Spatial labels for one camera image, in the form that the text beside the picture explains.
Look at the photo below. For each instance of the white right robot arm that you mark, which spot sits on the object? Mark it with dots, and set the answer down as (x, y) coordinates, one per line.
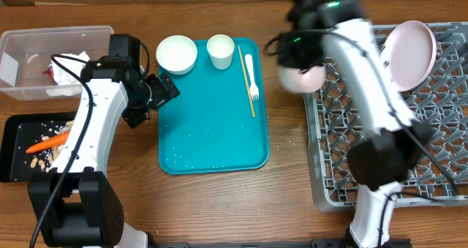
(394, 139)

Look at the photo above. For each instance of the grey dishwasher rack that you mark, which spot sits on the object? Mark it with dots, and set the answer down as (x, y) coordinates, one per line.
(362, 140)

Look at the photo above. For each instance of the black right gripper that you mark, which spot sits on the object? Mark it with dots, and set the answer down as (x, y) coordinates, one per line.
(287, 58)

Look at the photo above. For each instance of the pile of rice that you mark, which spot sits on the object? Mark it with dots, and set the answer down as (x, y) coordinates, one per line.
(44, 159)

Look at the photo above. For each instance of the teal plastic tray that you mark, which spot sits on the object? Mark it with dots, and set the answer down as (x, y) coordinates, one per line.
(212, 126)

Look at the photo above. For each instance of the pink bowl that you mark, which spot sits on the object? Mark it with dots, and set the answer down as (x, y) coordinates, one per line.
(297, 82)

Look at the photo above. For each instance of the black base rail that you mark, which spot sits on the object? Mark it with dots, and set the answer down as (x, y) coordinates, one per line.
(315, 243)

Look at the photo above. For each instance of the wooden chopstick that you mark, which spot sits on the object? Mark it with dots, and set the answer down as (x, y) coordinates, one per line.
(246, 81)

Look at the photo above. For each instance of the foil wrapper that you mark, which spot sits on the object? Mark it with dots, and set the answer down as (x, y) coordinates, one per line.
(48, 72)

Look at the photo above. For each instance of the black food waste tray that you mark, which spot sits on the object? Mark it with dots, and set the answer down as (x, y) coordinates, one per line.
(22, 131)

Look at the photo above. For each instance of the clear plastic bin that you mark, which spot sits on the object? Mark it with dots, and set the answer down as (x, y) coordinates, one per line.
(25, 56)

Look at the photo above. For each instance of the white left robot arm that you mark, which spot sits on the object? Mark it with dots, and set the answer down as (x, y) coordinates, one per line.
(74, 203)

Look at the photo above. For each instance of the white bowl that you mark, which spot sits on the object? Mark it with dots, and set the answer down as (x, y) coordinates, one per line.
(177, 54)

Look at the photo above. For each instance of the pink plate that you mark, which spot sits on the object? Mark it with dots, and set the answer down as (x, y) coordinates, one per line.
(408, 54)

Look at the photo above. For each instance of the white plastic fork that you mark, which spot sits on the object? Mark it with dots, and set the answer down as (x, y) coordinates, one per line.
(253, 88)

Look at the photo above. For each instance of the orange carrot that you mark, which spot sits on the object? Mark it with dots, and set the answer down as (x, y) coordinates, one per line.
(57, 140)

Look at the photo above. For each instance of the white paper cup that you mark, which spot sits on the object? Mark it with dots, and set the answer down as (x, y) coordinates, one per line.
(220, 48)

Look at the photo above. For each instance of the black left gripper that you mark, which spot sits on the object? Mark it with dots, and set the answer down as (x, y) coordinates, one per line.
(162, 94)

